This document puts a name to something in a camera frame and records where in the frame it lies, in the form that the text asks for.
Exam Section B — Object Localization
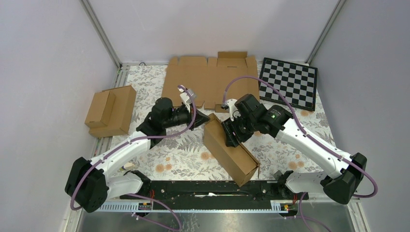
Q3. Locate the brown cardboard box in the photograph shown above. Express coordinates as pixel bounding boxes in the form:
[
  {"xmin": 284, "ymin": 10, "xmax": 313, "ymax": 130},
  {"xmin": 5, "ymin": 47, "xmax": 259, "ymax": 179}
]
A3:
[
  {"xmin": 85, "ymin": 86, "xmax": 136, "ymax": 138},
  {"xmin": 203, "ymin": 113, "xmax": 260, "ymax": 187}
]

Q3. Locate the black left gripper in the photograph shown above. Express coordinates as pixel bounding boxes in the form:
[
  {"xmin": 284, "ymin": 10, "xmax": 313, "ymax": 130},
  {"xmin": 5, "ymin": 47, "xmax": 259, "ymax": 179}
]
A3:
[{"xmin": 163, "ymin": 102, "xmax": 210, "ymax": 131}]

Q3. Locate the black white checkerboard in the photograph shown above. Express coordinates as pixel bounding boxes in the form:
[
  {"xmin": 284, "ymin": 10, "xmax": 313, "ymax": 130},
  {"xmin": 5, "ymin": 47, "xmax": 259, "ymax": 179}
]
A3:
[{"xmin": 259, "ymin": 58, "xmax": 318, "ymax": 111}]

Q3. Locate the small yellow white block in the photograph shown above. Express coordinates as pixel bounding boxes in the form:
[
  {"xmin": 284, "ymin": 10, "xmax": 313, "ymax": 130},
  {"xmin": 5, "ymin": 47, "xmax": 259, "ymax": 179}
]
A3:
[{"xmin": 122, "ymin": 162, "xmax": 134, "ymax": 170}]

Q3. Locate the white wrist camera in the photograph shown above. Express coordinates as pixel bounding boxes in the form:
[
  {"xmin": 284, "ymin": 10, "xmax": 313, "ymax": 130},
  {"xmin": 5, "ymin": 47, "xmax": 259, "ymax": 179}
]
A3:
[
  {"xmin": 221, "ymin": 99, "xmax": 241, "ymax": 121},
  {"xmin": 179, "ymin": 88, "xmax": 196, "ymax": 108}
]

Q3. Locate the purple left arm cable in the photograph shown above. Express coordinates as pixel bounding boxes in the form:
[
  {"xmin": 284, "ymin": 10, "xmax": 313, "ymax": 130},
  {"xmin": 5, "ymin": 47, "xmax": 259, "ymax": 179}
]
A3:
[{"xmin": 70, "ymin": 85, "xmax": 197, "ymax": 211}]

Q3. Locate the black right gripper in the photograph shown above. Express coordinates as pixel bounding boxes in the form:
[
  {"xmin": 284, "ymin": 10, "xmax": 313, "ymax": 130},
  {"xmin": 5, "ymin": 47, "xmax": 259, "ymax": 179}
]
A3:
[{"xmin": 221, "ymin": 112, "xmax": 258, "ymax": 148}]

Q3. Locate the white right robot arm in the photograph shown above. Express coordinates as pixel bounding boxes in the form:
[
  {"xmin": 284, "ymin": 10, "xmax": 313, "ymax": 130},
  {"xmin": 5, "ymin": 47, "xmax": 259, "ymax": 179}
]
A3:
[{"xmin": 222, "ymin": 94, "xmax": 367, "ymax": 204}]

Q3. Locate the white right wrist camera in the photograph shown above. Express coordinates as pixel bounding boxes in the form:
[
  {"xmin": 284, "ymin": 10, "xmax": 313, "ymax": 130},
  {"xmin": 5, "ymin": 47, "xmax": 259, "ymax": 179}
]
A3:
[{"xmin": 221, "ymin": 99, "xmax": 241, "ymax": 121}]

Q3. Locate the brown flat cardboard sheet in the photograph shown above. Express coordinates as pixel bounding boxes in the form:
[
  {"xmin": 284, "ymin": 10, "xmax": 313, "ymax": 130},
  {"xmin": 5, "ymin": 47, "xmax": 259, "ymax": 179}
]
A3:
[{"xmin": 162, "ymin": 51, "xmax": 259, "ymax": 113}]

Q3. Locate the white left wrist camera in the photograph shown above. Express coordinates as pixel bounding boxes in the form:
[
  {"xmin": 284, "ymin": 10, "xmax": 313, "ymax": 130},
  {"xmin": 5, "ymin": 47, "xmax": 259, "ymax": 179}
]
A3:
[{"xmin": 179, "ymin": 88, "xmax": 196, "ymax": 108}]

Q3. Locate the folded brown cardboard box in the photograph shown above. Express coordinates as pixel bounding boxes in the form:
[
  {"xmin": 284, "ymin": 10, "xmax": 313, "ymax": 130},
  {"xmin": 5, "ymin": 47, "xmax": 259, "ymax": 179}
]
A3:
[{"xmin": 85, "ymin": 86, "xmax": 136, "ymax": 138}]

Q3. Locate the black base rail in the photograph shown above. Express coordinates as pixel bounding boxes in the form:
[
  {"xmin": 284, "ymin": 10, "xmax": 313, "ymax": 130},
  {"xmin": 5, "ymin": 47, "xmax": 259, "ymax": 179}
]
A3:
[{"xmin": 137, "ymin": 180, "xmax": 309, "ymax": 212}]

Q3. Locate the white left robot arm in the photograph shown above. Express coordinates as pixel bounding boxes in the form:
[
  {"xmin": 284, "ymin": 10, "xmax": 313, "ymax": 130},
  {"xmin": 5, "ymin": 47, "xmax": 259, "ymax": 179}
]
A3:
[{"xmin": 65, "ymin": 98, "xmax": 210, "ymax": 213}]

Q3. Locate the floral patterned table mat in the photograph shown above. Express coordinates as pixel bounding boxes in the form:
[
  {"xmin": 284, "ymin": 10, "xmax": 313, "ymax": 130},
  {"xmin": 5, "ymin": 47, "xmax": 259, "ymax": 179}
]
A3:
[{"xmin": 109, "ymin": 64, "xmax": 340, "ymax": 182}]

